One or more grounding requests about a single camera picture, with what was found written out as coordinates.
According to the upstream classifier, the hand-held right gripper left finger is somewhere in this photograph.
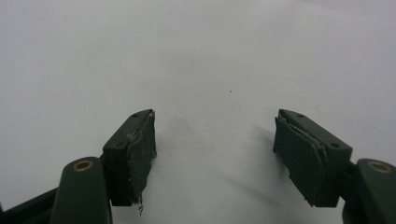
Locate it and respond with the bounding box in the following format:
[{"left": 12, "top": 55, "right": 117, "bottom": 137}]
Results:
[{"left": 102, "top": 108, "right": 157, "bottom": 217}]

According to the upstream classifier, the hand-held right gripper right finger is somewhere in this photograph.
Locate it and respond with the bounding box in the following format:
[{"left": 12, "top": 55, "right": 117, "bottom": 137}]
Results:
[{"left": 273, "top": 108, "right": 353, "bottom": 208}]

